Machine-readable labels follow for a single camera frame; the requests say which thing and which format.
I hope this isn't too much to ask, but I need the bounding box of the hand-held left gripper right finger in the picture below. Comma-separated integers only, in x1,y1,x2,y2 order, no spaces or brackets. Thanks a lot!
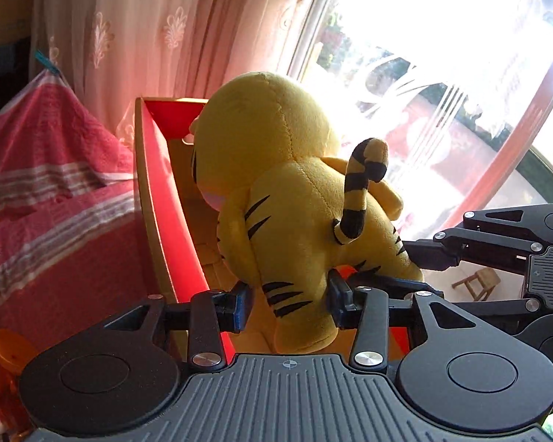
327,268,494,373

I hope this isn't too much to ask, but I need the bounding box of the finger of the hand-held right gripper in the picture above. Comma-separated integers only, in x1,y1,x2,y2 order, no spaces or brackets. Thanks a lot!
350,271,542,324
404,205,548,272

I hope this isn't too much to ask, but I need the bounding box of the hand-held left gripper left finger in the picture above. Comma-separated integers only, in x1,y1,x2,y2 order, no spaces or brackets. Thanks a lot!
104,281,253,373

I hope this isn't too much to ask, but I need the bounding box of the yellow tiger plush toy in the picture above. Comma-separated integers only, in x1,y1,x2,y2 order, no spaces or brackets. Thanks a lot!
187,71,425,355

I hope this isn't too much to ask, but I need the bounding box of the red cardboard box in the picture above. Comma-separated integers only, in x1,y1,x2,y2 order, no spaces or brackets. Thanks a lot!
133,97,415,364

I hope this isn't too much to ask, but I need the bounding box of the small wooden stool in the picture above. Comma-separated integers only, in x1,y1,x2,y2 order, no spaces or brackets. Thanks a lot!
452,267,501,303

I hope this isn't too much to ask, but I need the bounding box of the pink striped blanket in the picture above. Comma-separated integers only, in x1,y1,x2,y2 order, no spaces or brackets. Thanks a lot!
0,69,187,362

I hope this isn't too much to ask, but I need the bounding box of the orange plastic toy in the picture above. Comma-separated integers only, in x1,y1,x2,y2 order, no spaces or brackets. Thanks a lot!
0,329,41,427

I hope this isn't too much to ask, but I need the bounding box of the beige embroidered curtain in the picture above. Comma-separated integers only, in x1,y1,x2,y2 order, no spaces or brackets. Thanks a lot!
30,0,328,150

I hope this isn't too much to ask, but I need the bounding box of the blue clothes peg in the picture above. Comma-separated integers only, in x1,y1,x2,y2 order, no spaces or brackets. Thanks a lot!
34,50,62,77

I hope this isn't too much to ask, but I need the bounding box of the wooden shelf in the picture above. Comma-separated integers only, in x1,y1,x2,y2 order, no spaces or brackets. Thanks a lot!
0,0,34,118

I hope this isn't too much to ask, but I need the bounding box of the red window post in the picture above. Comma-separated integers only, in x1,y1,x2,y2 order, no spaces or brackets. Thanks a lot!
440,67,553,231

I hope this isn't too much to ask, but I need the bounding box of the white window frame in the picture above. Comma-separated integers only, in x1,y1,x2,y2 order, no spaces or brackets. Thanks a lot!
286,0,348,84

